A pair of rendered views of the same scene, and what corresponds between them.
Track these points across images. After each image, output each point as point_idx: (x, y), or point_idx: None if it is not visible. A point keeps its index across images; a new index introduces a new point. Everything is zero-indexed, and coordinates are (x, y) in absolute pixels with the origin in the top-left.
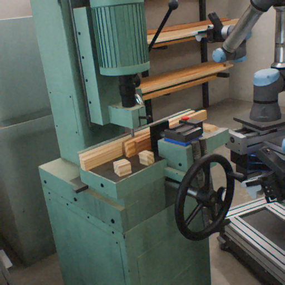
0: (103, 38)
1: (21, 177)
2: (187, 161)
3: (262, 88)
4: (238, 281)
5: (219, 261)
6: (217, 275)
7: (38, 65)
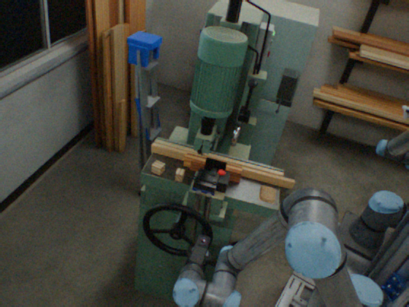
0: (193, 77)
1: None
2: (187, 199)
3: (369, 209)
4: None
5: (266, 296)
6: (250, 300)
7: None
